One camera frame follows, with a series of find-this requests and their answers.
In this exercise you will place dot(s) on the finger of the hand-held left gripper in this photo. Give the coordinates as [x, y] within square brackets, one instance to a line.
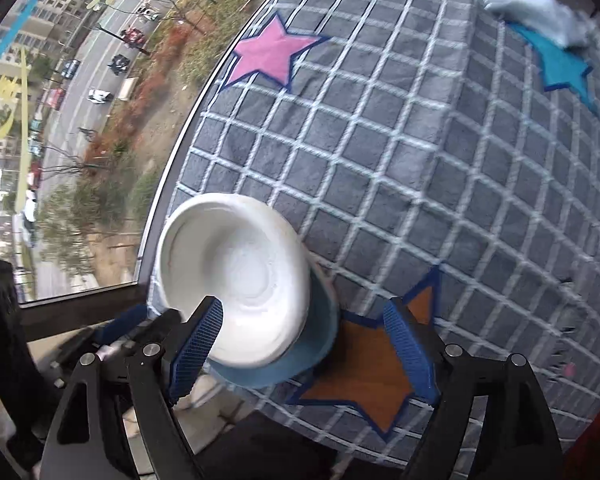
[162, 322]
[122, 322]

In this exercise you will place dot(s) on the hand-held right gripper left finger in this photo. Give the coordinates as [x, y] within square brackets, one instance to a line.
[197, 355]

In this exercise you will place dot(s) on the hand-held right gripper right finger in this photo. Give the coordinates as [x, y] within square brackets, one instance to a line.
[412, 355]

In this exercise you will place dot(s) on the white paper bowl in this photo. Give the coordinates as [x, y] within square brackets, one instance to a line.
[240, 270]

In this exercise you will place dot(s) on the blue plastic plate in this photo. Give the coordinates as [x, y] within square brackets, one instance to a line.
[310, 355]

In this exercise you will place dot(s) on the grey plaid star tablecloth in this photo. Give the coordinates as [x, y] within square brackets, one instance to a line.
[405, 160]

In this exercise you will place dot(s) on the white car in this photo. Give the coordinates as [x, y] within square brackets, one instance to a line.
[99, 96]
[148, 12]

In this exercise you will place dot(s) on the white roadside box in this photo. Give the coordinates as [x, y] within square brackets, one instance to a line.
[127, 87]

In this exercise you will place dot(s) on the black car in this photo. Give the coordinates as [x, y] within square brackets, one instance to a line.
[118, 64]

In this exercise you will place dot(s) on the red car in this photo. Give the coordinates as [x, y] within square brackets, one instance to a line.
[132, 36]

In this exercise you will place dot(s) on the light blue towel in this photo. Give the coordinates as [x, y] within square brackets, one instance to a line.
[545, 15]

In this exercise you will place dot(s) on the black window frame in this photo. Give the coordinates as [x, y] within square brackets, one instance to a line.
[70, 310]

